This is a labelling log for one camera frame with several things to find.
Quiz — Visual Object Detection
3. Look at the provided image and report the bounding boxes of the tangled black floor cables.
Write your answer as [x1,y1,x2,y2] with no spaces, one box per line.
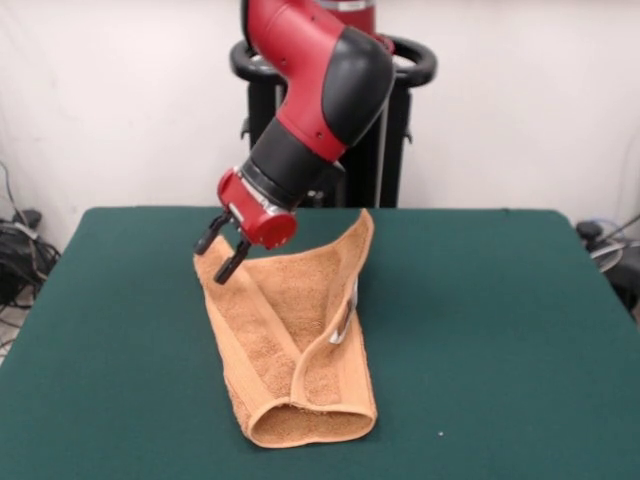
[0,159,62,351]

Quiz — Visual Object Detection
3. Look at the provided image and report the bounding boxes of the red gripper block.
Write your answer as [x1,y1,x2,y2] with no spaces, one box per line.
[193,167,299,285]

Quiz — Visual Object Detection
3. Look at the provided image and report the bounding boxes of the dark green table cloth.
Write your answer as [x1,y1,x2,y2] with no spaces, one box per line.
[0,207,640,480]

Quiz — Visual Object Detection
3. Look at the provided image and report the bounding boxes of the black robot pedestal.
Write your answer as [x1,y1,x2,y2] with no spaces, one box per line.
[229,37,439,209]

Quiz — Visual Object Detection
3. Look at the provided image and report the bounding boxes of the tan terry towel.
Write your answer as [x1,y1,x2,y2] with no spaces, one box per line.
[192,208,377,449]

